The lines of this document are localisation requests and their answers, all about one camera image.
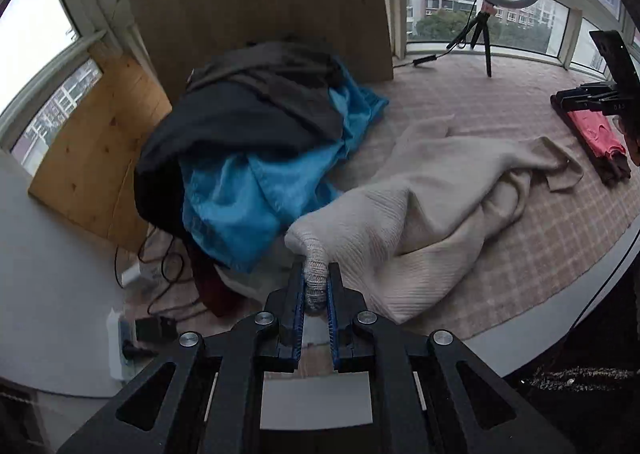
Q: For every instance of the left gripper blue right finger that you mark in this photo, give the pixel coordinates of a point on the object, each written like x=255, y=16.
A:
x=431, y=394

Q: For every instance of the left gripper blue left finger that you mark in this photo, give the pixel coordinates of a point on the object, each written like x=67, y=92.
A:
x=202, y=394

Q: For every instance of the beige knit sweater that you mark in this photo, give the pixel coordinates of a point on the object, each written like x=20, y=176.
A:
x=407, y=237

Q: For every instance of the black power adapter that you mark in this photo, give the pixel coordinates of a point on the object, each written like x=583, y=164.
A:
x=155, y=329

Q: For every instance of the dark red garment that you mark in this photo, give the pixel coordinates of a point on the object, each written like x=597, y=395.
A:
x=219, y=299

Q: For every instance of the white power strip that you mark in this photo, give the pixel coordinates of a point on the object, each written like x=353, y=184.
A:
x=118, y=331

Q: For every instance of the white garment under pile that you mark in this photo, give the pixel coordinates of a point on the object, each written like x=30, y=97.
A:
x=267, y=277

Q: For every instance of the white power adapter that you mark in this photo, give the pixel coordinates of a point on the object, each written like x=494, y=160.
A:
x=131, y=275

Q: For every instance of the blue garment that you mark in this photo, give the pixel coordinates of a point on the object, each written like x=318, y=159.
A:
x=235, y=208

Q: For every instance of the pine wood board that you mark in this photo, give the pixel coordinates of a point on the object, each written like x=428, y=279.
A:
x=87, y=175

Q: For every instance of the black garment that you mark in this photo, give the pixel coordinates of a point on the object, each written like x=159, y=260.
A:
x=272, y=97

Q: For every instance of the light brown wood panel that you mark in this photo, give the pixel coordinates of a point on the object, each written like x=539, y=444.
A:
x=181, y=35

